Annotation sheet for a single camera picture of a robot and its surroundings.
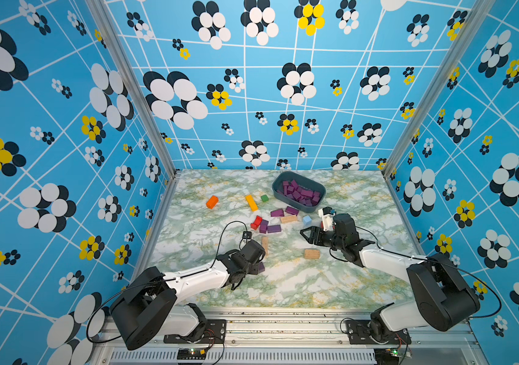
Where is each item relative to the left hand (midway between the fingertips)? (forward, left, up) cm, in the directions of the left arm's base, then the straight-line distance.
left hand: (256, 258), depth 88 cm
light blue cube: (+18, -22, 0) cm, 28 cm away
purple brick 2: (+32, -23, 0) cm, 40 cm away
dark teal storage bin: (+34, -19, +1) cm, 39 cm away
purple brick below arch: (+16, -3, -1) cm, 16 cm away
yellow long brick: (+28, +3, -1) cm, 28 cm away
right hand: (+9, -21, +6) cm, 23 cm away
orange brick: (+27, +22, 0) cm, 35 cm away
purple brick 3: (+15, -8, -2) cm, 17 cm away
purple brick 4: (-3, -2, 0) cm, 4 cm away
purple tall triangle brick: (+23, -9, -2) cm, 25 cm away
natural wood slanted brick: (+7, -4, -2) cm, 8 cm away
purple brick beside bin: (+24, -16, -2) cm, 29 cm away
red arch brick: (+17, 0, -1) cm, 17 cm away
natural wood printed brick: (+19, -14, -1) cm, 24 cm away
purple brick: (+38, -18, +1) cm, 43 cm away
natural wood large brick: (+2, -22, 0) cm, 22 cm away
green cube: (+31, -3, -1) cm, 31 cm away
